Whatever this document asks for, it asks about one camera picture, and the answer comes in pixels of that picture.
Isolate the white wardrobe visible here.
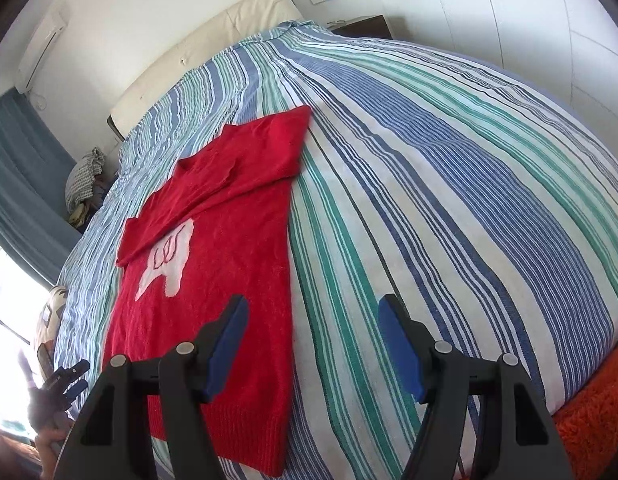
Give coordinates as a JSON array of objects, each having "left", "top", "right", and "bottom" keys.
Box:
[{"left": 369, "top": 0, "right": 618, "bottom": 128}]

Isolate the beige patterned pillow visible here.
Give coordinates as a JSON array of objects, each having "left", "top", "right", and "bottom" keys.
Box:
[{"left": 31, "top": 285, "right": 70, "bottom": 357}]

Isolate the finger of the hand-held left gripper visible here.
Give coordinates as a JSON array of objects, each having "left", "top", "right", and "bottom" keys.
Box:
[
  {"left": 41, "top": 360, "right": 91, "bottom": 392},
  {"left": 59, "top": 379, "right": 88, "bottom": 403}
]

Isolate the white air conditioner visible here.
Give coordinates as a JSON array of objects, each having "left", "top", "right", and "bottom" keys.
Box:
[{"left": 16, "top": 10, "right": 70, "bottom": 95}]

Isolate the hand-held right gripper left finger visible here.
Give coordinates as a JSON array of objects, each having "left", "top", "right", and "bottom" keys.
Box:
[{"left": 54, "top": 294, "right": 251, "bottom": 480}]

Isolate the red sweater with white dog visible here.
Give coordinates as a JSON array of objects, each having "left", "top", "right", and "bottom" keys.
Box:
[{"left": 103, "top": 106, "right": 313, "bottom": 479}]

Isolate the orange shaggy rug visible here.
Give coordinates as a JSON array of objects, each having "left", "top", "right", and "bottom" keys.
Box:
[{"left": 553, "top": 350, "right": 618, "bottom": 480}]

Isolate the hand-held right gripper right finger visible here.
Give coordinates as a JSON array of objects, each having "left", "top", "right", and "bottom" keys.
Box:
[{"left": 378, "top": 293, "right": 575, "bottom": 480}]

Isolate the dark wooden nightstand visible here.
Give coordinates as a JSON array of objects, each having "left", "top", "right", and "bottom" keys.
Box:
[{"left": 328, "top": 14, "right": 394, "bottom": 40}]

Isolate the person's left hand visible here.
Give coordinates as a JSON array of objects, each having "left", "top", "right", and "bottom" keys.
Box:
[{"left": 34, "top": 426, "right": 74, "bottom": 480}]

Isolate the pile of patterned clothes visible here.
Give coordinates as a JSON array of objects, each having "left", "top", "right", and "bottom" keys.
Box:
[{"left": 65, "top": 147, "right": 108, "bottom": 208}]

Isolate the black smartphone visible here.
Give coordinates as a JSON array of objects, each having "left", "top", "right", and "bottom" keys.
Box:
[{"left": 35, "top": 344, "right": 56, "bottom": 382}]

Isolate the teal curtain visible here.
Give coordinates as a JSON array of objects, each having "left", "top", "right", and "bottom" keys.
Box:
[{"left": 0, "top": 86, "right": 82, "bottom": 286}]

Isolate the blue green striped bed sheet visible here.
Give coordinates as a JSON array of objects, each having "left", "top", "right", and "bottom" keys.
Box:
[{"left": 54, "top": 18, "right": 618, "bottom": 480}]

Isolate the cream padded headboard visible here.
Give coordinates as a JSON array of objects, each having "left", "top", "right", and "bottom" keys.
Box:
[{"left": 107, "top": 0, "right": 303, "bottom": 142}]

